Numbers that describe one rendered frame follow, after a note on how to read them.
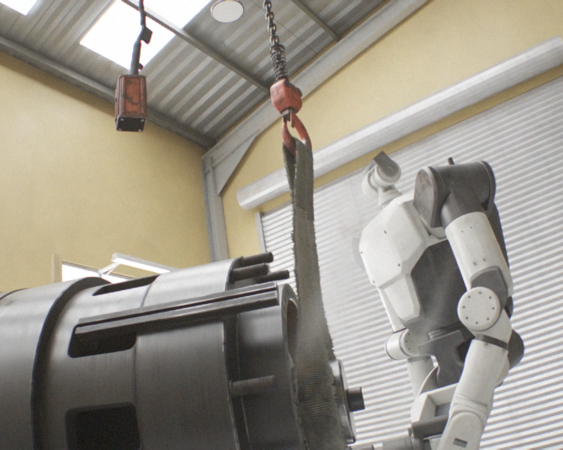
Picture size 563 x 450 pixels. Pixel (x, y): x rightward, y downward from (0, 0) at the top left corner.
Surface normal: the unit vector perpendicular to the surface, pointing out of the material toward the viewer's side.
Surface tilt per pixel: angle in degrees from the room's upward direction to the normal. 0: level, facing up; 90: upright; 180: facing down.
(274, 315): 54
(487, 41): 90
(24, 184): 90
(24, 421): 88
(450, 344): 105
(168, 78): 151
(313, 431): 121
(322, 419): 109
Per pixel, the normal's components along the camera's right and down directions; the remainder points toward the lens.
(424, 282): -0.46, 0.11
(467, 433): -0.14, -0.25
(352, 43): -0.58, -0.23
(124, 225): 0.80, -0.35
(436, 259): 0.26, -0.13
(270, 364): -0.19, -0.58
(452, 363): -0.72, 0.11
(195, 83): 0.33, 0.80
